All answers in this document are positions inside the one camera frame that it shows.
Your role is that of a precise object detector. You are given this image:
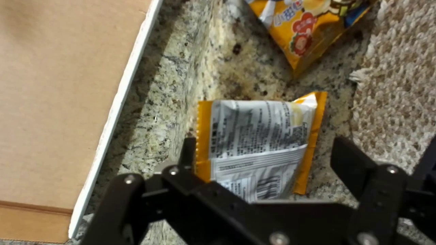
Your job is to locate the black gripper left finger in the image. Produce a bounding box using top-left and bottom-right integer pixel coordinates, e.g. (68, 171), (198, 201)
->
(81, 135), (256, 245)

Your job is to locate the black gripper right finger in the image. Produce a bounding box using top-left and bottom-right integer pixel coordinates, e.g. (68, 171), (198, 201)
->
(329, 135), (436, 245)

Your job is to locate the yellow snack packet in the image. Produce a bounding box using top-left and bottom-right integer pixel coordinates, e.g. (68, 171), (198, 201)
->
(246, 0), (375, 76)
(195, 91), (327, 201)

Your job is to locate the white shallow cardboard box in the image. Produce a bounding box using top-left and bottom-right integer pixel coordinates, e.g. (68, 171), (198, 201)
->
(0, 0), (164, 242)

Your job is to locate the round woven placemat right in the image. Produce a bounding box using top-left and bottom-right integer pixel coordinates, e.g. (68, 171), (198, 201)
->
(350, 0), (436, 171)

